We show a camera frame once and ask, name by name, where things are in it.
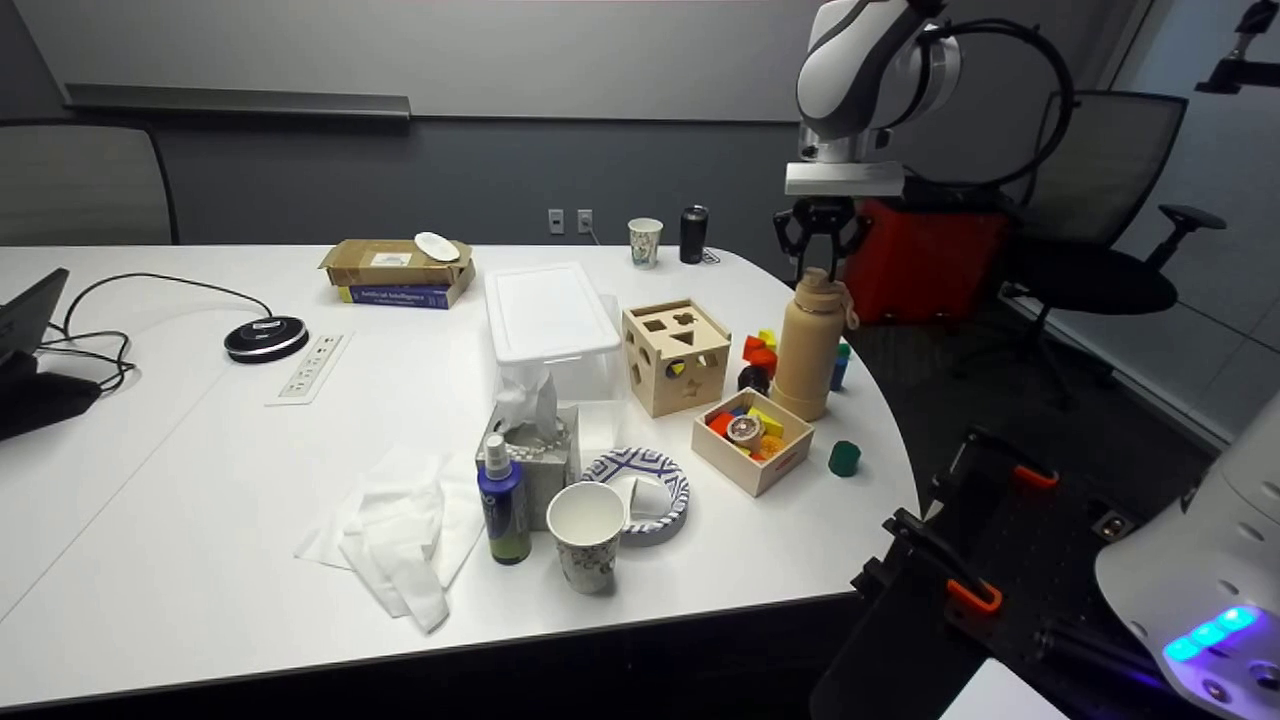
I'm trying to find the folded white napkin piece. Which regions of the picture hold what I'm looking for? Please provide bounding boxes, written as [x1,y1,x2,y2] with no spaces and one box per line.
[624,475,664,523]

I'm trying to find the wall whiteboard with rail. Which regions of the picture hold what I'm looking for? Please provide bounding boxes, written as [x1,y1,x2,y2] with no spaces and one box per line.
[8,0,855,127]

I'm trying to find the black laptop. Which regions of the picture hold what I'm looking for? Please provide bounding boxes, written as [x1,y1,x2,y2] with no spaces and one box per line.
[0,264,107,442]

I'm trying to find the white flat strip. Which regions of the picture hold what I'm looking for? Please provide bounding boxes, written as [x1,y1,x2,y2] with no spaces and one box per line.
[264,333,352,412]

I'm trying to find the white tape roll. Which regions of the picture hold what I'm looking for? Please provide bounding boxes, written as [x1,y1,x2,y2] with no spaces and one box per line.
[413,227,469,269]

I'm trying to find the shallow wooden tray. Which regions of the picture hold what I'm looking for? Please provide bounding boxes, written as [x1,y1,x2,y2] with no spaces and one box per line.
[686,383,816,501]

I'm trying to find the black round puck device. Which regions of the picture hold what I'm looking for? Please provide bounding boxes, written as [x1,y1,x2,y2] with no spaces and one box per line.
[219,312,311,367]

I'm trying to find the black stand orange clamps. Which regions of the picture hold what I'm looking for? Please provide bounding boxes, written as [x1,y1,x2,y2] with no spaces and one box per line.
[803,425,1073,720]

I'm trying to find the beige bottle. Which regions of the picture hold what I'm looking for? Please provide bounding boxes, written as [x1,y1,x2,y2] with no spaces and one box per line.
[773,264,855,429]

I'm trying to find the white paper sheet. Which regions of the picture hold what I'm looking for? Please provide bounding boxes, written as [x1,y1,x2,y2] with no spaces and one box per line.
[935,652,1073,720]

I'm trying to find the red bin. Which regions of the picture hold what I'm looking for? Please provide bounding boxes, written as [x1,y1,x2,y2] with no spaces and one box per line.
[842,195,1010,333]

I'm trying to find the small pale paper cup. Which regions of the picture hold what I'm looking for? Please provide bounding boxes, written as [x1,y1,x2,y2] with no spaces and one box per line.
[624,213,666,269]

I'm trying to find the beige bottle lid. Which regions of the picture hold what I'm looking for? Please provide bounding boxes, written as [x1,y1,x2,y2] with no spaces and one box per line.
[797,264,851,318]

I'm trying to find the black can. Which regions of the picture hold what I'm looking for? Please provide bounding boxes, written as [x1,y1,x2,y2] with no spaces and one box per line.
[677,198,710,269]

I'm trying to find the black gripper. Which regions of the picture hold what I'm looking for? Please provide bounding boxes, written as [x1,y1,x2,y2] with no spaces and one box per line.
[773,155,910,284]

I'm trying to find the blue patterned paper plate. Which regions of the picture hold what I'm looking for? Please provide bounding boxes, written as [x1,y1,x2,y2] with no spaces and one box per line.
[580,442,695,543]

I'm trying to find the red wooden block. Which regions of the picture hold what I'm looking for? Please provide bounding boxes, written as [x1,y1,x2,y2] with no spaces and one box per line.
[740,333,782,378]

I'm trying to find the gray tissue box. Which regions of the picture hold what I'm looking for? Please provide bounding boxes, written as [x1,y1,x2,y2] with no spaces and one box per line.
[484,364,583,531]

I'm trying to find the black desk cable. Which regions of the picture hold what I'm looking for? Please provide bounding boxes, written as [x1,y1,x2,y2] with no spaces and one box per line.
[34,269,278,393]

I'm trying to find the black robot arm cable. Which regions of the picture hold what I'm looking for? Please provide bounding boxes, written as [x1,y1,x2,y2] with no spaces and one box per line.
[915,10,1080,193]

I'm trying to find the white paper towels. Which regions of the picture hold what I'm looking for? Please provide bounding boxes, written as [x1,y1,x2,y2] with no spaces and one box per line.
[297,450,488,640]

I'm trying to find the blue book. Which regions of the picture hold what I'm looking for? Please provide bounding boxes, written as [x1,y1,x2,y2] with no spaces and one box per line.
[344,281,458,312]

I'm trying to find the gray chair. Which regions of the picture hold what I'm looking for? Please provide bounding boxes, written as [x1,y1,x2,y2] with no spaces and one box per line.
[0,121,183,249]

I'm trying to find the dark spray bottle blue label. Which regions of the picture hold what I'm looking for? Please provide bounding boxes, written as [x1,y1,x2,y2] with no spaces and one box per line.
[471,429,534,567]

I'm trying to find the black office chair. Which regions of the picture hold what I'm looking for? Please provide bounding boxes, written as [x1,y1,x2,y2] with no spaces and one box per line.
[995,87,1231,407]

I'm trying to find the brown cardboard box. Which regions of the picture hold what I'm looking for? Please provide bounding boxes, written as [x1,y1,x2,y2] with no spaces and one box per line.
[315,234,478,292]

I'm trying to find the wooden shape sorter box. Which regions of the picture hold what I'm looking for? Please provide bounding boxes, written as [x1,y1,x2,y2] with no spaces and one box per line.
[619,295,737,418]

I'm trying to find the white robot base blue light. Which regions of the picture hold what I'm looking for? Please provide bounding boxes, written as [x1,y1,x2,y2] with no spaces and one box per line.
[1092,387,1280,720]

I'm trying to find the clear plastic container white lid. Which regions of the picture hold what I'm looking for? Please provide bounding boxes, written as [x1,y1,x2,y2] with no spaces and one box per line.
[478,259,630,463]

